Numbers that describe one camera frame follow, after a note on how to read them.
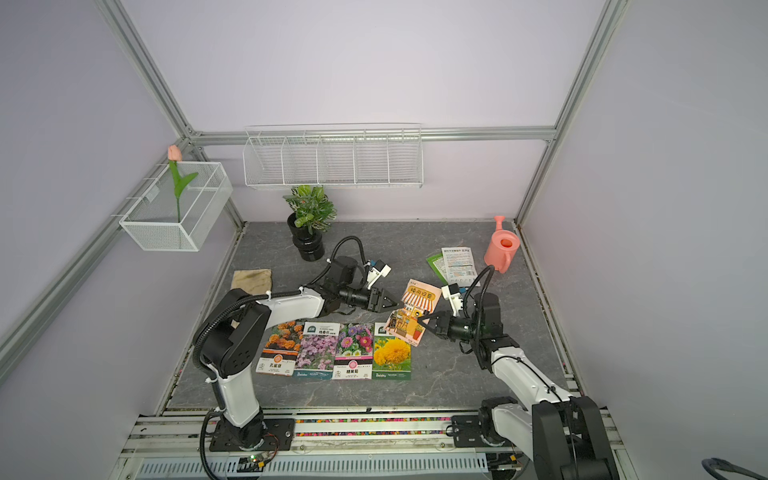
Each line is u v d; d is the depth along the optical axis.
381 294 0.78
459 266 1.06
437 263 1.08
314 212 0.89
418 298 0.83
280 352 0.85
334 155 0.98
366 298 0.80
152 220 0.77
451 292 0.78
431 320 0.79
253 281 1.03
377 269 0.83
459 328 0.72
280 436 0.74
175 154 0.83
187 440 0.74
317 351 0.87
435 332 0.72
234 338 0.49
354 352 0.87
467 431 0.74
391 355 0.87
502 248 0.99
